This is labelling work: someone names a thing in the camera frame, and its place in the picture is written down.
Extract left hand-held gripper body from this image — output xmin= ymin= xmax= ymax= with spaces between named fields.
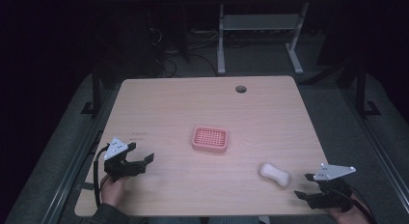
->
xmin=102 ymin=137 xmax=148 ymax=182

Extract black cable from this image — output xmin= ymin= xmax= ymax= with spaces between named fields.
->
xmin=348 ymin=184 xmax=378 ymax=224
xmin=93 ymin=145 xmax=110 ymax=209

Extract floor cables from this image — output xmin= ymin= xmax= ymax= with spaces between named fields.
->
xmin=148 ymin=24 xmax=223 ymax=78

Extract black metal stand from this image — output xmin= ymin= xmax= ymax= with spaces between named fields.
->
xmin=80 ymin=61 xmax=107 ymax=117
xmin=353 ymin=56 xmax=382 ymax=119

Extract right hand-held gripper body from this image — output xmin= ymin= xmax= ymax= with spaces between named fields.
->
xmin=307 ymin=162 xmax=357 ymax=212

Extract person's left hand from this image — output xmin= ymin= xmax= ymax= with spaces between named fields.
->
xmin=99 ymin=176 xmax=130 ymax=209

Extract white metal stand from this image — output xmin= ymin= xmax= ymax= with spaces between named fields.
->
xmin=217 ymin=1 xmax=311 ymax=75

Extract person's right hand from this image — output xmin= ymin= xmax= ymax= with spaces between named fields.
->
xmin=324 ymin=193 xmax=372 ymax=224

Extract pink soap dish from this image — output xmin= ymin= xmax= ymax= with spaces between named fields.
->
xmin=191 ymin=126 xmax=230 ymax=154

